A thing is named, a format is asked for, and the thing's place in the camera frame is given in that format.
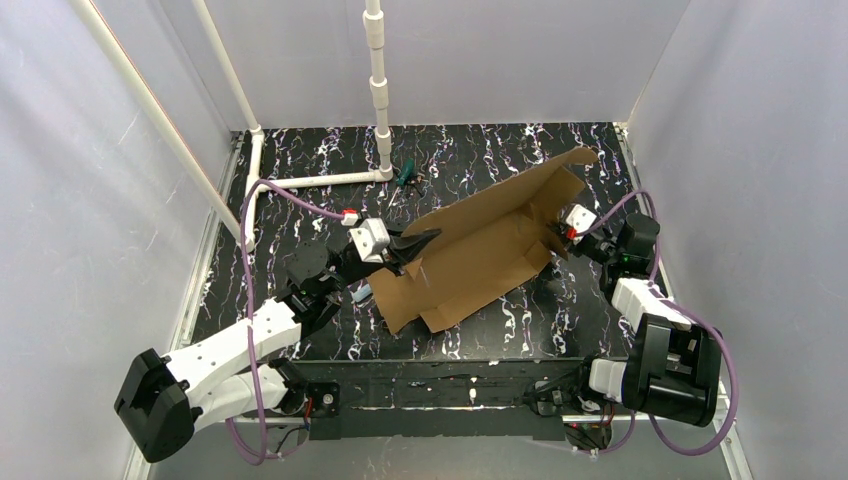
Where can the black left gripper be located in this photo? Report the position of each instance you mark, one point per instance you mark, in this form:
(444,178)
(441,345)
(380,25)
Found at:
(390,255)

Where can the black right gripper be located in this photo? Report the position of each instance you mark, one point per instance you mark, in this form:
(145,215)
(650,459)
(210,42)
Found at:
(573,237)

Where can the brown cardboard box sheet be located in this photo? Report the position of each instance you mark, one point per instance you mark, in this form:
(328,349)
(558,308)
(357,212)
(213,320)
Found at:
(489,244)

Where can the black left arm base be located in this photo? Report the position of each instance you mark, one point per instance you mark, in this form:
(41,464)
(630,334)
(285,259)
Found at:
(305,397)

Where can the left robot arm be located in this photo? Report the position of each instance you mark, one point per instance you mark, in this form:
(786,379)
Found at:
(166,398)

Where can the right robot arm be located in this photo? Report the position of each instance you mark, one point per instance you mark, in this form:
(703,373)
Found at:
(673,367)

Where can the blue highlighter marker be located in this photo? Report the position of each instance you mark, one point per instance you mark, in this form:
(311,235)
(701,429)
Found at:
(361,294)

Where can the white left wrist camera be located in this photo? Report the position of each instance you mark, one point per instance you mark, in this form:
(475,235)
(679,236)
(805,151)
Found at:
(369,236)

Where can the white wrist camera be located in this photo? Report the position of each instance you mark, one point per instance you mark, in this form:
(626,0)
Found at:
(369,236)
(577,221)

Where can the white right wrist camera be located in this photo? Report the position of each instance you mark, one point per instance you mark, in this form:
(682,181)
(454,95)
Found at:
(577,221)

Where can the green handled screwdriver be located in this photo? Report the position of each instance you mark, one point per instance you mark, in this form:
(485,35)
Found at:
(406,176)

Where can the aluminium rail frame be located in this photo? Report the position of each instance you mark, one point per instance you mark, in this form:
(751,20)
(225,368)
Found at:
(441,269)

